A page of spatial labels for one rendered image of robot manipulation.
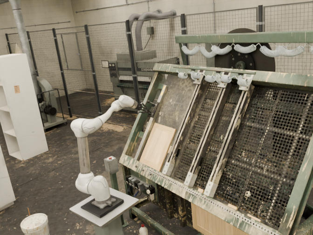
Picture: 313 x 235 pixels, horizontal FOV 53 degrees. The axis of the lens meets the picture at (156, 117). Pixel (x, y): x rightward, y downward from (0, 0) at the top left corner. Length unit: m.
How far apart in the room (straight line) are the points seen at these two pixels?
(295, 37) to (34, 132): 5.31
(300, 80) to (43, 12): 10.31
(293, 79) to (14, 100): 5.21
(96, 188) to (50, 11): 9.67
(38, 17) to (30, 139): 5.99
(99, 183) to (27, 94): 3.96
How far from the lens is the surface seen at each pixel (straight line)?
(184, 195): 3.09
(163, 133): 3.55
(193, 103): 3.32
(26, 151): 6.93
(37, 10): 11.99
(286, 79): 2.81
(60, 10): 12.45
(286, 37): 3.22
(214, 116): 3.08
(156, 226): 3.85
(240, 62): 3.58
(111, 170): 3.81
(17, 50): 9.02
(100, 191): 3.15
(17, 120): 6.73
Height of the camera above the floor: 2.47
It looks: 18 degrees down
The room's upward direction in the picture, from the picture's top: 7 degrees counter-clockwise
